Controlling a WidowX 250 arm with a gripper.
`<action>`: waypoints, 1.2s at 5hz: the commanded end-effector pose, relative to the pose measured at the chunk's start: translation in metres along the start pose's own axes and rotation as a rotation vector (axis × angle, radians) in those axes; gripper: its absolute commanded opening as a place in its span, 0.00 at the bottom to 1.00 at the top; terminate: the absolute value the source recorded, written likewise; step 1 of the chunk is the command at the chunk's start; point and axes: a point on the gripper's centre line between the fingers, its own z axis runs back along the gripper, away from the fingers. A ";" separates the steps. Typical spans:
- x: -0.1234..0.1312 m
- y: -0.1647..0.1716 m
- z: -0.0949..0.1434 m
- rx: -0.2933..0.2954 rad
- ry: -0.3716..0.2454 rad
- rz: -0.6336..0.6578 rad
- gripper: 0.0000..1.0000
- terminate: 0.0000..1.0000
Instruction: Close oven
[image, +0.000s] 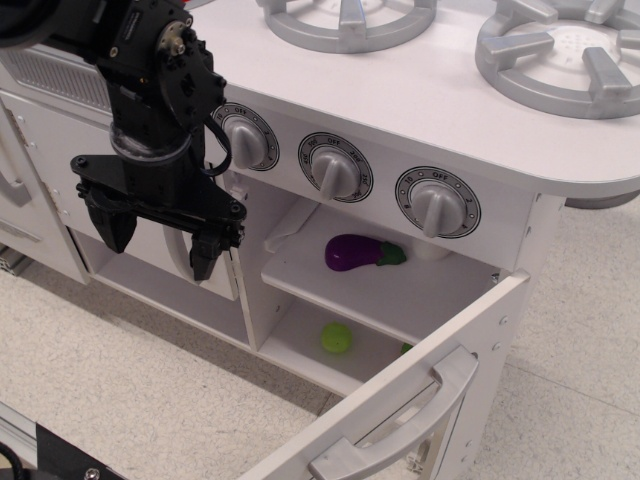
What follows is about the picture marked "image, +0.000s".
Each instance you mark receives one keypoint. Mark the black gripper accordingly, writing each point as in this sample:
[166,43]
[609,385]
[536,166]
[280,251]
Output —
[173,192]

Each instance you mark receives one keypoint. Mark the white oven door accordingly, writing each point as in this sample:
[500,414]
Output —
[485,329]

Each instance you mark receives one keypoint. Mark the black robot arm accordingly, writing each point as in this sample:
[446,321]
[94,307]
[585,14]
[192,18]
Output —
[163,92]

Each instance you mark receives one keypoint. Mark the white middle cabinet door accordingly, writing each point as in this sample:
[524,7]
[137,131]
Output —
[221,281]

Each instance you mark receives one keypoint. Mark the grey left stove knob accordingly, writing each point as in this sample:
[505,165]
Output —
[253,142]

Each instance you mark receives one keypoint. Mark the grey stove knob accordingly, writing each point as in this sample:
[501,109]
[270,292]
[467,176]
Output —
[335,167]
[253,142]
[437,202]

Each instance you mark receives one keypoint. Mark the purple toy eggplant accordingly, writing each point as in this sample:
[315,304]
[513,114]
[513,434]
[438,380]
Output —
[346,252]

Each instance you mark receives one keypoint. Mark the grey vent grille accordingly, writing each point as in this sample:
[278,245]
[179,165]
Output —
[58,76]

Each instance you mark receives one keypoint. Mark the grey middle stove knob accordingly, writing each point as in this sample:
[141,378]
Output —
[335,167]

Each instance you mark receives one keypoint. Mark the green toy ball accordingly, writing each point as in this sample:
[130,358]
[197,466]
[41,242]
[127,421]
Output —
[336,338]

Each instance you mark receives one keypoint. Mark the white toy kitchen cabinet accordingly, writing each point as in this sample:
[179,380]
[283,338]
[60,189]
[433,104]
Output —
[422,103]

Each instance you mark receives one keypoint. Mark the grey middle stove burner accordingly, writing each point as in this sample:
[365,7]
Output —
[352,34]

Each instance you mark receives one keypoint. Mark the grey stove burner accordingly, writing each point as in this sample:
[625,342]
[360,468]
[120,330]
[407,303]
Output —
[577,59]
[352,34]

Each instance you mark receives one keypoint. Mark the grey right stove knob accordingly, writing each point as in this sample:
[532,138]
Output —
[437,202]

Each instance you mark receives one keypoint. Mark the grey right stove burner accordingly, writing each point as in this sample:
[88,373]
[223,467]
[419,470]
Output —
[577,59]

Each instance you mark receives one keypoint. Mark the grey left door handle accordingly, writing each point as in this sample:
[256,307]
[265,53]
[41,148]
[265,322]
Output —
[13,187]

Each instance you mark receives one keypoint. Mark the aluminium frame rail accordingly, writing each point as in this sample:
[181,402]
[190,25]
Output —
[20,434]

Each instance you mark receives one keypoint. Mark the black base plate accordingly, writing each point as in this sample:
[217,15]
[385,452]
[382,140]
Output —
[59,459]

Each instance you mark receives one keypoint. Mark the grey oven door handle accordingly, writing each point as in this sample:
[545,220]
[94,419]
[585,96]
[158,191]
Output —
[406,427]

